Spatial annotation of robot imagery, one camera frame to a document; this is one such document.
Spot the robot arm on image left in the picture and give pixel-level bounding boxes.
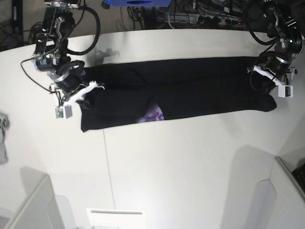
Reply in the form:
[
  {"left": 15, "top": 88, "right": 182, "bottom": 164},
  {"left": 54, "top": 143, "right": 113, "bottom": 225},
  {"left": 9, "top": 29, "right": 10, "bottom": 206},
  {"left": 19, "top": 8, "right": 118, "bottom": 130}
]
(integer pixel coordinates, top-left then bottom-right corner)
[{"left": 30, "top": 0, "right": 104, "bottom": 108}]

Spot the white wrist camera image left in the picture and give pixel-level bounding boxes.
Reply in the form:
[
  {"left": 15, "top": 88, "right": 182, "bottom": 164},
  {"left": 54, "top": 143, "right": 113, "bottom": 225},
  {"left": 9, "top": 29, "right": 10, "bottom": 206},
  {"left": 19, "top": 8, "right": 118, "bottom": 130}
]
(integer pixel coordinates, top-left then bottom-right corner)
[{"left": 54, "top": 106, "right": 72, "bottom": 119}]

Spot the white panel lower left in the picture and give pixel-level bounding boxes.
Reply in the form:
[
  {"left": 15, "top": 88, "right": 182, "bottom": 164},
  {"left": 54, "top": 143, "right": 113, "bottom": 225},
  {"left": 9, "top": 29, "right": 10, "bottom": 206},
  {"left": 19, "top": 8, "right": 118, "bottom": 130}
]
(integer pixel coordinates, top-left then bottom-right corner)
[{"left": 0, "top": 167, "right": 77, "bottom": 229}]

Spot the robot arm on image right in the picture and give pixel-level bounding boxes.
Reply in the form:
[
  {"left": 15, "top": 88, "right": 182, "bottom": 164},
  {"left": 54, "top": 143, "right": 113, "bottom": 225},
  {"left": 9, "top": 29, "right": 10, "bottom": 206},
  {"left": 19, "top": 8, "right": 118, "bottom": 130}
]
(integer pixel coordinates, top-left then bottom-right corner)
[{"left": 243, "top": 0, "right": 305, "bottom": 98}]

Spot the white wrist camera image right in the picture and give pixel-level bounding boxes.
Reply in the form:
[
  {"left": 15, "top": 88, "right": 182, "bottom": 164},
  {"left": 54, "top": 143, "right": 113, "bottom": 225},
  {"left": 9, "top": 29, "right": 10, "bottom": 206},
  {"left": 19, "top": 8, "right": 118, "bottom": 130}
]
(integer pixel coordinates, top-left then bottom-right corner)
[{"left": 278, "top": 84, "right": 294, "bottom": 98}]

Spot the black keyboard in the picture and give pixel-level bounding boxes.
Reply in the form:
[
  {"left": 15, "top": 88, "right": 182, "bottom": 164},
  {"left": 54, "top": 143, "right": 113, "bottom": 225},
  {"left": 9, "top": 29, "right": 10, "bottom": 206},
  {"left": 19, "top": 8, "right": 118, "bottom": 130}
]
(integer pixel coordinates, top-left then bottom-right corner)
[{"left": 292, "top": 166, "right": 305, "bottom": 190}]

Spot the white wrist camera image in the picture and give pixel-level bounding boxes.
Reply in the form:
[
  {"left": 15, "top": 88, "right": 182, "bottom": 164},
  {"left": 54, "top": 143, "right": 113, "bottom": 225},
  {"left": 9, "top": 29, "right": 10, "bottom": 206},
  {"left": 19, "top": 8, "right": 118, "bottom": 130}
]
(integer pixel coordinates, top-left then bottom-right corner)
[
  {"left": 278, "top": 84, "right": 294, "bottom": 98},
  {"left": 54, "top": 106, "right": 72, "bottom": 119}
]

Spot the black T-shirt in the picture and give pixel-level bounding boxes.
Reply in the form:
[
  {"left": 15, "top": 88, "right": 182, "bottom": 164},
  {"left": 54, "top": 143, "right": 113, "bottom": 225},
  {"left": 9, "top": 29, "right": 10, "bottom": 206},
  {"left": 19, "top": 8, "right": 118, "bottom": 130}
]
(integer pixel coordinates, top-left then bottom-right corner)
[{"left": 81, "top": 57, "right": 277, "bottom": 132}]

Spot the blue box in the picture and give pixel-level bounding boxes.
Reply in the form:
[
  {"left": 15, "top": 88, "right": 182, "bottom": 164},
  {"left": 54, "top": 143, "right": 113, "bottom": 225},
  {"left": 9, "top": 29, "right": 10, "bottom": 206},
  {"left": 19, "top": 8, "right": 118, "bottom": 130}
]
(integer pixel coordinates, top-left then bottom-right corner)
[{"left": 105, "top": 0, "right": 171, "bottom": 7}]

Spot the grey folded garment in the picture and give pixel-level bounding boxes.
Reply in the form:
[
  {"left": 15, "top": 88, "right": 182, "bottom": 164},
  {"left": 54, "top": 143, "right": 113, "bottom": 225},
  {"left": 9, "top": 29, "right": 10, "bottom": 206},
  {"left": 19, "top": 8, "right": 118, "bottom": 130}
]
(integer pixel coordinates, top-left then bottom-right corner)
[{"left": 0, "top": 113, "right": 10, "bottom": 165}]

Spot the white panel lower right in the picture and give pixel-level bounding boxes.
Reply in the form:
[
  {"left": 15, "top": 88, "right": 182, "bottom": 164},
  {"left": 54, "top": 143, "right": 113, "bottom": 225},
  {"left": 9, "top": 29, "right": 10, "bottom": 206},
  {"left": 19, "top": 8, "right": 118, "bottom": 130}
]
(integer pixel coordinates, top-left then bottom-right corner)
[{"left": 248, "top": 157, "right": 305, "bottom": 229}]

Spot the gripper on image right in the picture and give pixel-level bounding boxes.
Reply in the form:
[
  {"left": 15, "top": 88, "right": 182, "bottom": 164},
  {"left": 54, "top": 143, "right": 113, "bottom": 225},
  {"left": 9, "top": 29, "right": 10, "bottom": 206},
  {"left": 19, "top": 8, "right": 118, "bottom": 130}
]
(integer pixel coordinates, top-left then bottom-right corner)
[{"left": 249, "top": 51, "right": 295, "bottom": 95}]

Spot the white panel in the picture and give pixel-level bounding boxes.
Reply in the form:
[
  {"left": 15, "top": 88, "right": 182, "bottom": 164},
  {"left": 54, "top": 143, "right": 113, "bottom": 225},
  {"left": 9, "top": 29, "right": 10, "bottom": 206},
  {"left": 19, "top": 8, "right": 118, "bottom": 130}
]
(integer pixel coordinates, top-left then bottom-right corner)
[
  {"left": 0, "top": 167, "right": 77, "bottom": 229},
  {"left": 248, "top": 157, "right": 305, "bottom": 229}
]

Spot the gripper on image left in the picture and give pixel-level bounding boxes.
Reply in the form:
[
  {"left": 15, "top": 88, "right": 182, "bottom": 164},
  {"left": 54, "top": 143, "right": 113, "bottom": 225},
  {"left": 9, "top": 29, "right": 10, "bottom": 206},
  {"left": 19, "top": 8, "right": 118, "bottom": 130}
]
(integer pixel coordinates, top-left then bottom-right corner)
[{"left": 49, "top": 69, "right": 105, "bottom": 109}]

